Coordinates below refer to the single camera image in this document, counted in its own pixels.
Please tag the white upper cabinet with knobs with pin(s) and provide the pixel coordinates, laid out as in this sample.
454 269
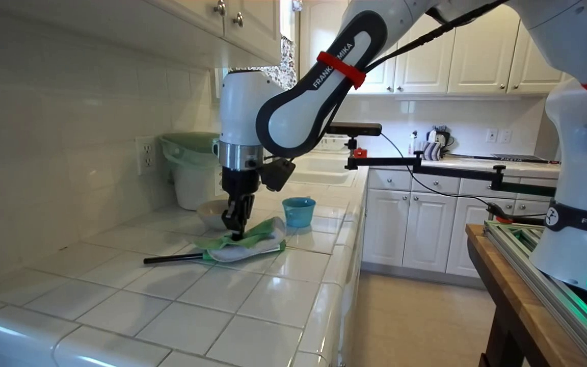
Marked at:
238 20

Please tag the white bin green bag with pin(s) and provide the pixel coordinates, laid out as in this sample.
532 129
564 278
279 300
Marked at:
193 170

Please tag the black stereo camera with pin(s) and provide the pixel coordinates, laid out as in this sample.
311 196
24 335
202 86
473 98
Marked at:
353 129

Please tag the black orange clamp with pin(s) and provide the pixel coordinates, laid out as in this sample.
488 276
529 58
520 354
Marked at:
504 217

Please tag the aluminium extrusion frame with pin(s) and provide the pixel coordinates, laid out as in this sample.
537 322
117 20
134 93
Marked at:
564 297

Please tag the green and black kitchen utensil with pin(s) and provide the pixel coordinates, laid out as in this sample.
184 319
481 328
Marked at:
171 257

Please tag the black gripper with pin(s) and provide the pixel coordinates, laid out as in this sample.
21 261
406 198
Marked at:
241 182

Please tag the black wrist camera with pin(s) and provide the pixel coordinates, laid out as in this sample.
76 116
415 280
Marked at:
275 174

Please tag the white upper cabinet row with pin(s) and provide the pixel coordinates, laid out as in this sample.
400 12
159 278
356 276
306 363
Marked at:
477 61

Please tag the wooden table green top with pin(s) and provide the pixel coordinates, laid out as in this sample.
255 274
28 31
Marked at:
504 285

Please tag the white robot base green light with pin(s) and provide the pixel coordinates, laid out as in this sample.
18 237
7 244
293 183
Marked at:
578 257

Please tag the green cloth towel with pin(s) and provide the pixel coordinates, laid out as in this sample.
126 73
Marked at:
252 244

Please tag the white lower cabinet row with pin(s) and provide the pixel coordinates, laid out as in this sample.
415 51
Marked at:
428 224

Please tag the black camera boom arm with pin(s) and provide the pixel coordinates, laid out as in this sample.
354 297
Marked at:
442 166

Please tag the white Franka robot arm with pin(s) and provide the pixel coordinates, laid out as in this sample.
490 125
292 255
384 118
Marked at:
300 108

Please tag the white cabinet row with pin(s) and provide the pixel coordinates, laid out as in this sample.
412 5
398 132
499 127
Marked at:
428 224
477 61

